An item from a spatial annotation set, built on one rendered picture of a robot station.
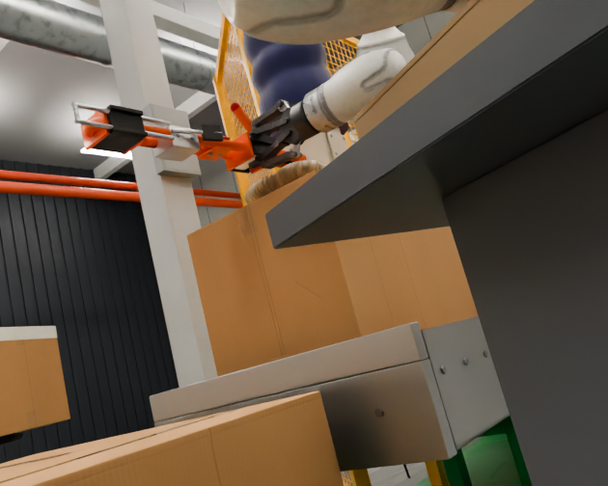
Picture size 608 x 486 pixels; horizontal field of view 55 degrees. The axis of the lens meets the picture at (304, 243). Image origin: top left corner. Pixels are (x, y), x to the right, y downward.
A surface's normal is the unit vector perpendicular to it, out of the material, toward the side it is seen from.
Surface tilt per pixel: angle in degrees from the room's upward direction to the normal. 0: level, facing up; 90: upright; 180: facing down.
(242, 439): 90
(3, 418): 90
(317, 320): 90
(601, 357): 90
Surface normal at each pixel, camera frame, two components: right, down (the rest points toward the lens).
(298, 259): -0.61, 0.00
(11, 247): 0.74, -0.32
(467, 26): -0.84, 0.11
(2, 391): 0.91, -0.30
